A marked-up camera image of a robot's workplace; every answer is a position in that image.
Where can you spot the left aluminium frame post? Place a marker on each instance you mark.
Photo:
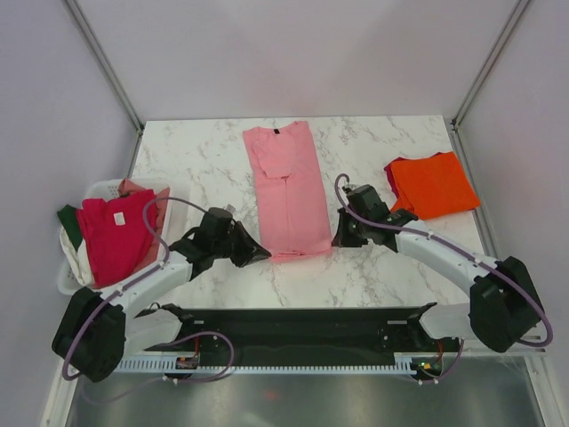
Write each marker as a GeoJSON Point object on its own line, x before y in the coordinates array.
{"type": "Point", "coordinates": [93, 43]}

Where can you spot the dark red folded t shirt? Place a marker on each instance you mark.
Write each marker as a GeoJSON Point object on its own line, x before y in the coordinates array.
{"type": "Point", "coordinates": [390, 176]}

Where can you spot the dark green t shirt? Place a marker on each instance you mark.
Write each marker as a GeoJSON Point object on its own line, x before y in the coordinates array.
{"type": "Point", "coordinates": [67, 216]}

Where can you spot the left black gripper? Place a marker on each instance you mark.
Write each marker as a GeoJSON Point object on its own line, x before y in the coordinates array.
{"type": "Point", "coordinates": [251, 250]}

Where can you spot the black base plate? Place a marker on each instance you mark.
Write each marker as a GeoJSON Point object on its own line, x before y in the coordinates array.
{"type": "Point", "coordinates": [312, 337]}

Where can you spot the orange folded t shirt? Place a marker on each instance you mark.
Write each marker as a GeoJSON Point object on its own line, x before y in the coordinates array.
{"type": "Point", "coordinates": [433, 187]}

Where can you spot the right aluminium frame post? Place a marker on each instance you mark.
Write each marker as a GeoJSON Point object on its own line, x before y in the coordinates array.
{"type": "Point", "coordinates": [500, 44]}

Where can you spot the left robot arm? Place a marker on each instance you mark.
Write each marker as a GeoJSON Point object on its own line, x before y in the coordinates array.
{"type": "Point", "coordinates": [100, 328]}

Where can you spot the white t shirt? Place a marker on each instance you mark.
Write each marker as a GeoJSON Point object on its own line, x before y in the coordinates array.
{"type": "Point", "coordinates": [78, 260]}

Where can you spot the magenta t shirt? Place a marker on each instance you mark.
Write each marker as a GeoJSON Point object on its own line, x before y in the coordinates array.
{"type": "Point", "coordinates": [115, 233]}

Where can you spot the pink t shirt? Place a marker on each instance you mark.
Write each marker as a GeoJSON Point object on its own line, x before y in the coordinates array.
{"type": "Point", "coordinates": [290, 193]}

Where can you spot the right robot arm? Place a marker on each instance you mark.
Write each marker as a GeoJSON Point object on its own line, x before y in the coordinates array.
{"type": "Point", "coordinates": [503, 309]}

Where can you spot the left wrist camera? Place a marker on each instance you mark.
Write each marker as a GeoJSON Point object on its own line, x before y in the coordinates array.
{"type": "Point", "coordinates": [231, 208]}

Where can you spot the aluminium frame post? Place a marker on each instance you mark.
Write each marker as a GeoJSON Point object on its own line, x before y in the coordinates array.
{"type": "Point", "coordinates": [93, 43]}
{"type": "Point", "coordinates": [500, 44]}

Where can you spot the white cable duct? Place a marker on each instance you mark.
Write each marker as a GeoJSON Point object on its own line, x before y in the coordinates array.
{"type": "Point", "coordinates": [180, 364]}

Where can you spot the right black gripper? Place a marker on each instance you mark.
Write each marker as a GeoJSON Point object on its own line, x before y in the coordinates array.
{"type": "Point", "coordinates": [341, 238]}

